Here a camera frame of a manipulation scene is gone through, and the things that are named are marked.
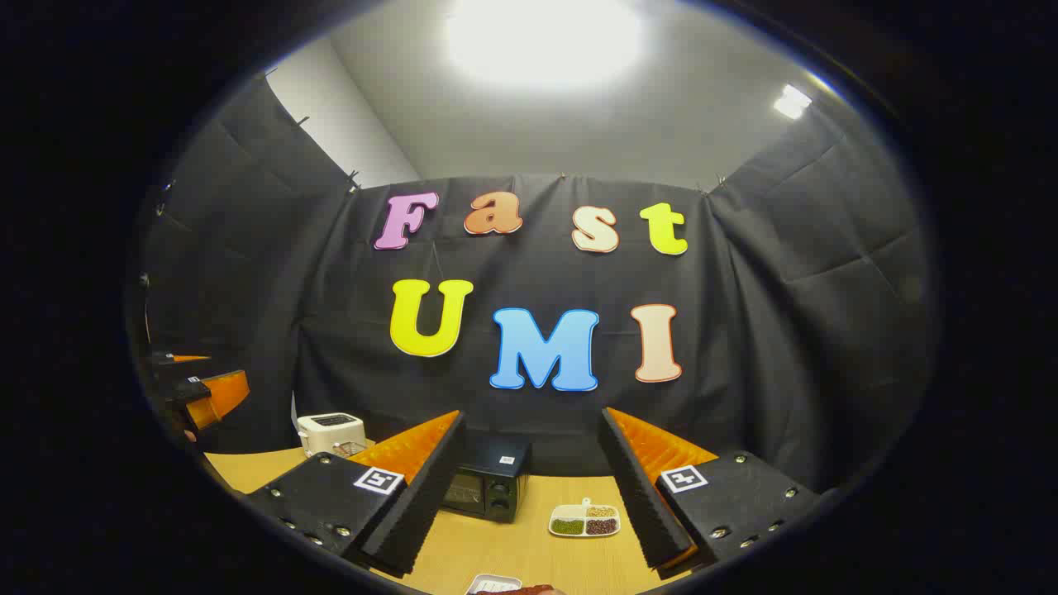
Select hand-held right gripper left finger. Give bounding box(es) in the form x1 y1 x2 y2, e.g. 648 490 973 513
245 411 466 577

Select white divided plate with beans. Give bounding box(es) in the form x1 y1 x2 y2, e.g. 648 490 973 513
549 497 622 539

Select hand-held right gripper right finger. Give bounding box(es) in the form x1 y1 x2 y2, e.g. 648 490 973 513
598 407 823 577

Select white toaster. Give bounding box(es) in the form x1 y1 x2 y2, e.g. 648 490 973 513
296 412 367 458

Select black electric oven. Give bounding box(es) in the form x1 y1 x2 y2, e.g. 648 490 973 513
441 434 532 523

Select small ceiling light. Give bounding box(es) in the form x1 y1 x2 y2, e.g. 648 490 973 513
774 84 813 120

